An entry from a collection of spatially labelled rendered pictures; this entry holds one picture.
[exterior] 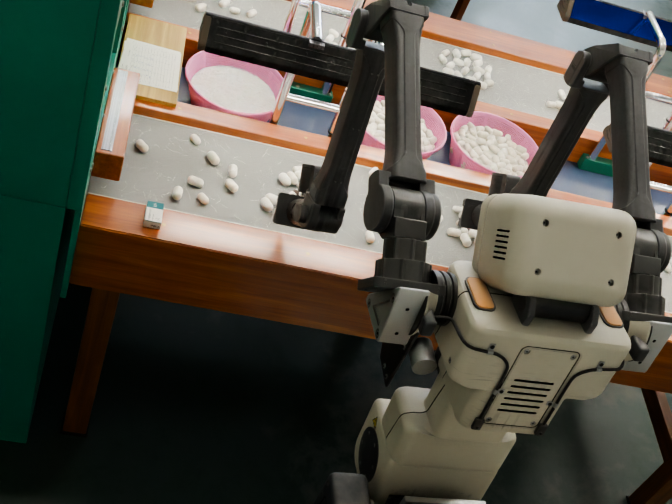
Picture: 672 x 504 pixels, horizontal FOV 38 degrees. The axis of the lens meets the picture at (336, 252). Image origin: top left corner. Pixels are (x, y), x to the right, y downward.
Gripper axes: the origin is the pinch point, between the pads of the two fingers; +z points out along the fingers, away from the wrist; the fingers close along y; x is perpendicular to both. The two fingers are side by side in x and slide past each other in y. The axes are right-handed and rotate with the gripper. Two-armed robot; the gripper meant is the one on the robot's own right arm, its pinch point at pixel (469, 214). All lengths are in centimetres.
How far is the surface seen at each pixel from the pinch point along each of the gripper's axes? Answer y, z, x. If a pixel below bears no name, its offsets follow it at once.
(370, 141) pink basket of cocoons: 20.8, 25.4, -13.5
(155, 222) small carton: 72, -14, 15
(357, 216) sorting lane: 25.6, 4.2, 5.9
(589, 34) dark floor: -140, 252, -108
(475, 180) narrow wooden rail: -6.7, 18.2, -9.0
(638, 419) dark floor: -97, 65, 53
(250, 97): 52, 32, -18
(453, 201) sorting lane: -0.6, 14.4, -2.5
